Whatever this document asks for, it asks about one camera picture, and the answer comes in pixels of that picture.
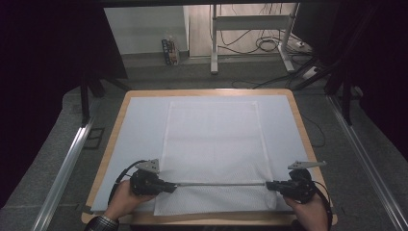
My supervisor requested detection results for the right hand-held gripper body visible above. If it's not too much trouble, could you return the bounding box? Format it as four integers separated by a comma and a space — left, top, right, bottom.
277, 160, 327, 205

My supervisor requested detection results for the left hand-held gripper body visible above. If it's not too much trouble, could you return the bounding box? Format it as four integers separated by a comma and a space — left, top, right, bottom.
129, 158, 169, 196

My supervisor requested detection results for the white mesh laundry bag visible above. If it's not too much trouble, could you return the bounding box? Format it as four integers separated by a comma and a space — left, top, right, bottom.
153, 100, 278, 217

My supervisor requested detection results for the person's right hand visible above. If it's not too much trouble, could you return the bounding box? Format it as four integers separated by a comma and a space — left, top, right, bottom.
283, 193, 330, 231

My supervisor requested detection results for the person's left hand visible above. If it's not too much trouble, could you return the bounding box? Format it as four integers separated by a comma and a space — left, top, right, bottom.
104, 179, 156, 223

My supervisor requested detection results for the pale blue table mat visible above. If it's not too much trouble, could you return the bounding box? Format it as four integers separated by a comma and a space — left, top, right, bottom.
90, 94, 317, 213

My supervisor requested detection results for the black wristband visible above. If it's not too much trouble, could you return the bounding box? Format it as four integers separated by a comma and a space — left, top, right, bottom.
84, 215, 120, 231

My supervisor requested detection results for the black metal stand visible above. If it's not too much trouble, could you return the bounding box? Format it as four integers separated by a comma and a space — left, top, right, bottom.
292, 56, 354, 127
79, 71, 131, 128

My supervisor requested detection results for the wooden table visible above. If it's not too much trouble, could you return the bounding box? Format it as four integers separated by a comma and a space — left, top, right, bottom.
80, 89, 339, 226

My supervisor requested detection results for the white power strip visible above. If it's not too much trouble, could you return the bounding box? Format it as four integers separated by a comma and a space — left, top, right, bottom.
302, 65, 319, 81

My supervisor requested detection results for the printed carton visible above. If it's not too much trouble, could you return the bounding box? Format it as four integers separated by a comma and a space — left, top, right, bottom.
161, 37, 181, 66

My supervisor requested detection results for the dark curtain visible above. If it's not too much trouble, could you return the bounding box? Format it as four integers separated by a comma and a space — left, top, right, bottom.
0, 0, 128, 208
293, 0, 408, 162

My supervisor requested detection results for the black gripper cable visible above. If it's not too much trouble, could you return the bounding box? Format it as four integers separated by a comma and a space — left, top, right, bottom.
108, 159, 148, 206
312, 180, 334, 231

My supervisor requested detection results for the thin black floor cable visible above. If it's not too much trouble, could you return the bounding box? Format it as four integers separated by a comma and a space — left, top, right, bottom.
301, 113, 327, 149

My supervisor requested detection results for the aluminium rail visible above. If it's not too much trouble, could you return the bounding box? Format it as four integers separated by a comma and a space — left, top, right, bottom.
326, 94, 408, 231
32, 124, 94, 231

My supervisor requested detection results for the bundle of black floor cables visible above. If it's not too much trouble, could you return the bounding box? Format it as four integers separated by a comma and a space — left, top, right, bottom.
217, 3, 292, 56

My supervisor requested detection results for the white desk frame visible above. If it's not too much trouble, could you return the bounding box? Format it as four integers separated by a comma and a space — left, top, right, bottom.
210, 3, 301, 75

